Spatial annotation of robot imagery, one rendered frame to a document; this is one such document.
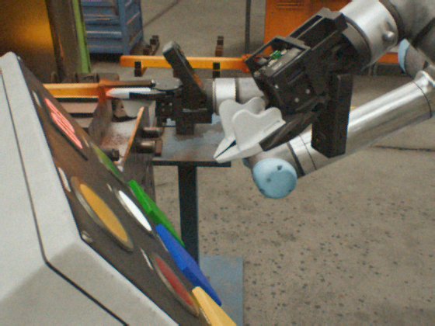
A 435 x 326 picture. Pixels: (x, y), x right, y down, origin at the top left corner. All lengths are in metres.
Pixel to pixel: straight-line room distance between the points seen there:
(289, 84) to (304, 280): 1.51
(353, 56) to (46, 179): 0.41
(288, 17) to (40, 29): 3.34
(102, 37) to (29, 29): 3.48
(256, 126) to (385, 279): 1.59
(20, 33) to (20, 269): 1.04
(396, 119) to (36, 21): 0.83
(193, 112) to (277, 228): 1.36
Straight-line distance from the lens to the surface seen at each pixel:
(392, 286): 2.05
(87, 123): 0.89
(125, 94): 0.94
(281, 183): 0.84
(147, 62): 1.30
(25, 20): 1.23
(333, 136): 0.60
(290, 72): 0.53
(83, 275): 0.23
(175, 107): 0.93
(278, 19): 4.37
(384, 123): 0.87
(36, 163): 0.29
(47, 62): 1.24
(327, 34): 0.58
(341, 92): 0.58
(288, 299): 1.89
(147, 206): 0.52
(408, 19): 0.61
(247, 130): 0.54
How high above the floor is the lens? 1.33
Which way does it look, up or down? 29 degrees down
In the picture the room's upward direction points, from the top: straight up
